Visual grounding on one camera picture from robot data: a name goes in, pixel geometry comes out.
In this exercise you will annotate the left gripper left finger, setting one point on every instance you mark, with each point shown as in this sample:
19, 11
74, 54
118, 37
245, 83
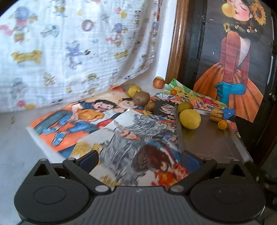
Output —
80, 170

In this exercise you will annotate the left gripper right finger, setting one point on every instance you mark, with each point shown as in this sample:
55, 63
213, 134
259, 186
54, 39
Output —
198, 169

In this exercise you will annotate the yellow lemon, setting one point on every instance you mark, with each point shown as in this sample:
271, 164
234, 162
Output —
190, 119

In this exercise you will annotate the small orange kumquat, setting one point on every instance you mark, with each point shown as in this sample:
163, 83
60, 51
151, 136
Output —
222, 124

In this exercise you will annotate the striped pepino melon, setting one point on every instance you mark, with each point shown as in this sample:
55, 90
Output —
216, 114

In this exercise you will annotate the green-yellow pear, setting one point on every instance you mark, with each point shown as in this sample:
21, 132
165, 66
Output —
183, 106

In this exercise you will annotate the brown kiwi with sticker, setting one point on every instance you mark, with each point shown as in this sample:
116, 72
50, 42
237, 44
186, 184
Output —
141, 98

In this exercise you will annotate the yellow-green guava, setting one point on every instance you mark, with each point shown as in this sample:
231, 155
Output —
132, 90

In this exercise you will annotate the small orange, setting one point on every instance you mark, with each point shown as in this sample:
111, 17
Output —
173, 92

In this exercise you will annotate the grey metal baking tray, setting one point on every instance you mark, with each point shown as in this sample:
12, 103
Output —
208, 141

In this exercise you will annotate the two boys drawing paper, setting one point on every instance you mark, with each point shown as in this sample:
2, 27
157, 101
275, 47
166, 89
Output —
57, 132

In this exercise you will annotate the grey hair character drawing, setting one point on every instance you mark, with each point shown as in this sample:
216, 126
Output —
130, 127

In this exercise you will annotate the black appliance door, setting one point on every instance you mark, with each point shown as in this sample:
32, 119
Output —
259, 136

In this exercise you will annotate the winnie bear drawing paper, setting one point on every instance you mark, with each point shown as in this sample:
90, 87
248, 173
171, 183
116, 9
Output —
198, 101

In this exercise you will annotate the red apple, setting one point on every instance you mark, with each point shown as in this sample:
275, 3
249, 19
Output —
158, 83

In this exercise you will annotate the girl in orange dress poster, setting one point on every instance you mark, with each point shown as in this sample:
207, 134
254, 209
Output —
236, 55

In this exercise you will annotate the white cartoon print cloth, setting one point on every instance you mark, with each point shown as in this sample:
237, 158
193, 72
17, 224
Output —
53, 52

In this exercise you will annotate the brown wooden frame post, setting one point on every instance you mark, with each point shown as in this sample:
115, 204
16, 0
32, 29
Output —
178, 40

